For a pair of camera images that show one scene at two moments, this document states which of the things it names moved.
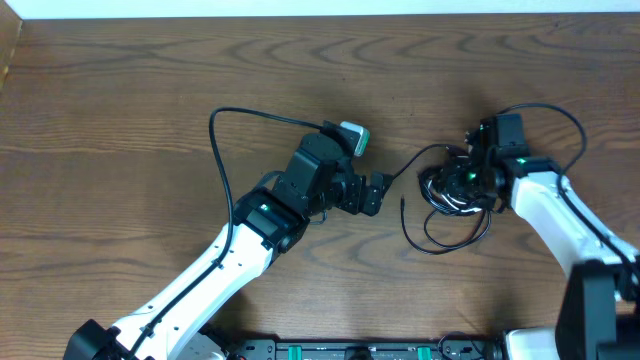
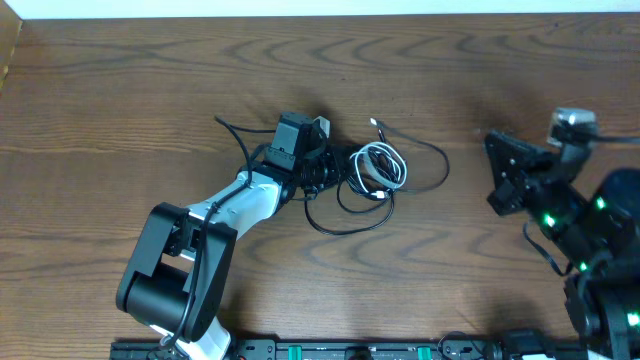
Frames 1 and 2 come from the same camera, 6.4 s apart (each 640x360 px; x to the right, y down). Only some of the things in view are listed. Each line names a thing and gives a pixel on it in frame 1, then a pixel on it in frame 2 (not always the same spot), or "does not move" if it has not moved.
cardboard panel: x=10 y=33 does not move
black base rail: x=361 y=349 does not move
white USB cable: x=450 y=208 to x=381 y=167
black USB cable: x=448 y=226 to x=378 y=173
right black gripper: x=453 y=168 to x=512 y=181
